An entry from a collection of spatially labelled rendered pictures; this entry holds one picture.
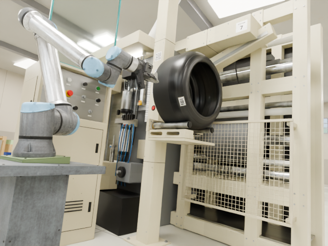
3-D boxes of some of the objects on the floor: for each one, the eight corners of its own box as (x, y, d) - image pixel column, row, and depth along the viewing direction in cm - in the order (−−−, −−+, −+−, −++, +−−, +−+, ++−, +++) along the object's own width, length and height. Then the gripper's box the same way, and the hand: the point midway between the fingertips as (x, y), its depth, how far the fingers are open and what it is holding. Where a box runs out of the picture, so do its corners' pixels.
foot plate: (122, 239, 180) (123, 236, 180) (148, 233, 199) (148, 231, 199) (145, 252, 161) (146, 248, 162) (171, 243, 181) (171, 240, 181)
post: (134, 241, 180) (162, -43, 214) (147, 237, 189) (172, -34, 224) (146, 246, 171) (173, -51, 205) (158, 242, 180) (182, -41, 214)
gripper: (140, 56, 133) (165, 71, 148) (131, 59, 139) (155, 74, 154) (137, 70, 131) (162, 84, 146) (128, 72, 137) (153, 86, 152)
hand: (156, 82), depth 148 cm, fingers closed
